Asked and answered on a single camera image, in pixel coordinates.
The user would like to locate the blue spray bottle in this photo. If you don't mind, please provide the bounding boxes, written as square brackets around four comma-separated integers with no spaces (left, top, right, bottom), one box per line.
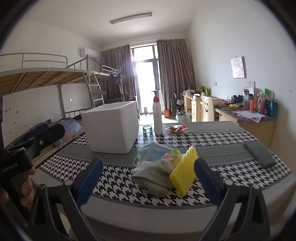
[142,107,152,136]

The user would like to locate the white air conditioner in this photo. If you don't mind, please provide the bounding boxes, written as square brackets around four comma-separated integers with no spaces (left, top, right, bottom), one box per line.
[80,47,99,59]

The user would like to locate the wooden smiley face chair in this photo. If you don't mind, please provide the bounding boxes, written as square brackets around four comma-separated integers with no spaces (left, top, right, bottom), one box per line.
[201,95,215,122]

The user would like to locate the loose paper sheets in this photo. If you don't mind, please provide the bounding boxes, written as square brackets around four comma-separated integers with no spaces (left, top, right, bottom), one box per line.
[235,111,266,122]

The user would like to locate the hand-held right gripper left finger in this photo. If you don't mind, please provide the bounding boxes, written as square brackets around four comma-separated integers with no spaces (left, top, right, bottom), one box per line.
[28,157,104,241]

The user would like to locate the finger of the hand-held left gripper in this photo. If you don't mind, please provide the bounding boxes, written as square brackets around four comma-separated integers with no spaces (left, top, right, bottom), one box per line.
[5,123,66,161]

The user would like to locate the metal bunk bed with ladder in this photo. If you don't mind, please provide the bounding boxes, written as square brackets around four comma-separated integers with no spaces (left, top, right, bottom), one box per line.
[87,65,130,109]

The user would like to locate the green plastic bag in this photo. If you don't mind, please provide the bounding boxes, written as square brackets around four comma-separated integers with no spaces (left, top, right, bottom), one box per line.
[161,149,183,173]

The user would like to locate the blue plaid quilt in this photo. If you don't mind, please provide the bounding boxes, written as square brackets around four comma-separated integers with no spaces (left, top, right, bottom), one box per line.
[28,117,85,149]

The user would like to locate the wall poster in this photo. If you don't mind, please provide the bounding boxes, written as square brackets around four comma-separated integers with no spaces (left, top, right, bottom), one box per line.
[231,56,246,79]

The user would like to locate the white pump lotion bottle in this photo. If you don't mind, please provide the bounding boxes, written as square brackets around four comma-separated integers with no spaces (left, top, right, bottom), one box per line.
[151,89,163,135]

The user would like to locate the yellow sponge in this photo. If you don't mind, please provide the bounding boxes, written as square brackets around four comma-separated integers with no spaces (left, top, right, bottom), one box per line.
[169,146,199,197]

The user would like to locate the brown curtain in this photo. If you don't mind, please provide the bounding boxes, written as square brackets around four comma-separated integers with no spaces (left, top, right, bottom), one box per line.
[100,44,137,105]
[157,38,196,116]

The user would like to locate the person's left hand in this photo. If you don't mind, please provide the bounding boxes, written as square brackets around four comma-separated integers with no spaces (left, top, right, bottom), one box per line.
[20,166,37,209]

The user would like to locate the hanging dark clothes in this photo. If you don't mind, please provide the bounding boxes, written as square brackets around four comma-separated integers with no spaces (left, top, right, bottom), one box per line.
[110,71,122,85]

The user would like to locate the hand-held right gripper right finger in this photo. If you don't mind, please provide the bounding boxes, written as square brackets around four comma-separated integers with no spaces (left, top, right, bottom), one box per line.
[194,158,271,241]

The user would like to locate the blue face mask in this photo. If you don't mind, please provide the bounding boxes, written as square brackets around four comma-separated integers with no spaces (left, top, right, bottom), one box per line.
[134,142,173,167]

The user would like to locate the houndstooth tablecloth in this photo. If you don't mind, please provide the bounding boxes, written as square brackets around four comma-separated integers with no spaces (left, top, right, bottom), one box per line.
[38,120,293,207]

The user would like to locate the grey towel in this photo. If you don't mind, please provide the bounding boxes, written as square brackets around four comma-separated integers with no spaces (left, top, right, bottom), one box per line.
[131,166,174,197]

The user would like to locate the row of toiletry bottles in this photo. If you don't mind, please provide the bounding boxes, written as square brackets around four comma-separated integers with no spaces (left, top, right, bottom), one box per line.
[243,87,278,117]

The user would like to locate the dark rectangular case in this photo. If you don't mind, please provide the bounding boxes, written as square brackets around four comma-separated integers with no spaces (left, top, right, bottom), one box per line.
[243,141,276,169]

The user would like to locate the ceiling tube light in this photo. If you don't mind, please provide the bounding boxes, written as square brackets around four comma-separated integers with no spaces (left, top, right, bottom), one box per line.
[110,13,153,25]

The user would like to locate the red snack packet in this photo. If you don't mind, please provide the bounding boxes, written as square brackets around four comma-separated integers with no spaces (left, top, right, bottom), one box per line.
[165,125,191,134]

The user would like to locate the glass balcony door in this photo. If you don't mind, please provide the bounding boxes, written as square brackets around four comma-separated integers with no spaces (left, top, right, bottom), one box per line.
[130,44,160,116]

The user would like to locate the long wooden desk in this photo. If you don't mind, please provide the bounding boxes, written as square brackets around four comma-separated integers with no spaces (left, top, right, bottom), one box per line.
[180,93,277,147]

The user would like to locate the white foam box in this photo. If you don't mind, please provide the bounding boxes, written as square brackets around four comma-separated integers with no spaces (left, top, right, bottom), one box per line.
[81,101,139,154]

